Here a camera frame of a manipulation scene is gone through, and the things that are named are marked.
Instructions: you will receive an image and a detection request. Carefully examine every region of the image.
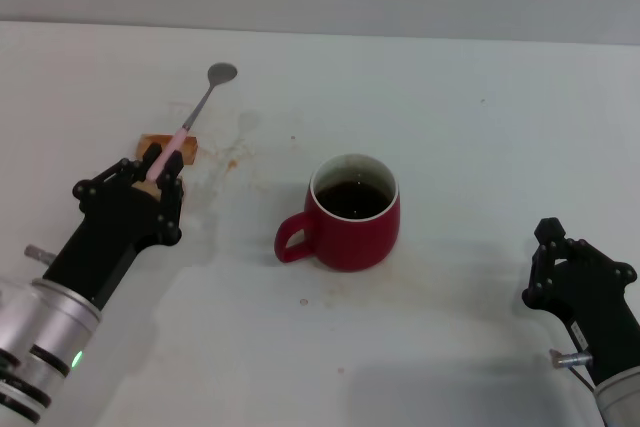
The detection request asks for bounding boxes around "red ceramic coffee cup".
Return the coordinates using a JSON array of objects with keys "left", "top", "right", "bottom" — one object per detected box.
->
[{"left": 274, "top": 152, "right": 401, "bottom": 273}]

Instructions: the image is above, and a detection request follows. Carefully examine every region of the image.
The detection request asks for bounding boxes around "wrist cable connector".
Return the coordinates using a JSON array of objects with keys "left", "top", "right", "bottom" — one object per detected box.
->
[
  {"left": 24, "top": 244, "right": 57, "bottom": 264},
  {"left": 548, "top": 348, "right": 596, "bottom": 391}
]

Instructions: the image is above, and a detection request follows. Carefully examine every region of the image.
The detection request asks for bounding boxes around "right wrist cable connector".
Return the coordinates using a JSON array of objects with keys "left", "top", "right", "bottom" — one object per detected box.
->
[{"left": 548, "top": 348, "right": 596, "bottom": 391}]

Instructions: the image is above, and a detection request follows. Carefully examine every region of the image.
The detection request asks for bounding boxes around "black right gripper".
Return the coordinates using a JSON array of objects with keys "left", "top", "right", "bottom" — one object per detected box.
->
[{"left": 522, "top": 217, "right": 640, "bottom": 388}]

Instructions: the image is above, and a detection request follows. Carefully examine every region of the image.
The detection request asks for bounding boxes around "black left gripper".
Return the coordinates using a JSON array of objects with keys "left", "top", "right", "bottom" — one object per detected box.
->
[{"left": 42, "top": 143, "right": 184, "bottom": 309}]

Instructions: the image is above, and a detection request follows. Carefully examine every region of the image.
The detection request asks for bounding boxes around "pink handled metal spoon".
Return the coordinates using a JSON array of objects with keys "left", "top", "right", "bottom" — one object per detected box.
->
[{"left": 147, "top": 62, "right": 239, "bottom": 183}]

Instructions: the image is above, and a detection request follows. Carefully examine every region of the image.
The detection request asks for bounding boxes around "left wrist cable connector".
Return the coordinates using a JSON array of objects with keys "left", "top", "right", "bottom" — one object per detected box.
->
[{"left": 24, "top": 244, "right": 57, "bottom": 264}]

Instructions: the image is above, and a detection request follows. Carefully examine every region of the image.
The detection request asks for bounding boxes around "orange stained wooden block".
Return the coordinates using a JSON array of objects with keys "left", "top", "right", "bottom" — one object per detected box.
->
[{"left": 135, "top": 133, "right": 199, "bottom": 167}]

